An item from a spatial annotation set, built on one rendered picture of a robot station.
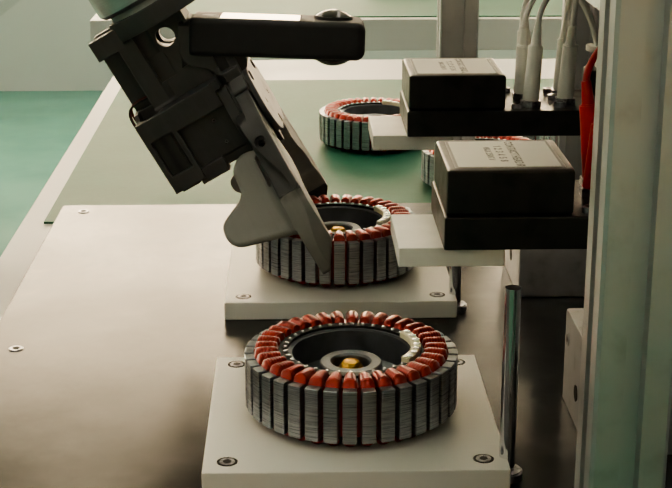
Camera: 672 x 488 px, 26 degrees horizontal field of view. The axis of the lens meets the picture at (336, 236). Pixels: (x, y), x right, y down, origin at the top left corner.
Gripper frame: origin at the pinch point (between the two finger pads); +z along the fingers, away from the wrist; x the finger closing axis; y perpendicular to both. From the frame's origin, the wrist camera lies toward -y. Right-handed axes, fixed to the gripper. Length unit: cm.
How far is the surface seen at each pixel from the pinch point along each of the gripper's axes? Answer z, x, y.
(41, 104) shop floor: 22, -423, 122
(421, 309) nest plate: 5.1, 7.5, -3.2
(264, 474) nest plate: -0.1, 31.7, 4.9
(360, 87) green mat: 7, -78, -2
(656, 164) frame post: -8.7, 44.1, -17.2
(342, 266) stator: 0.5, 5.6, 0.0
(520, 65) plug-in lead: -4.0, 0.2, -16.5
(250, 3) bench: 0, -150, 12
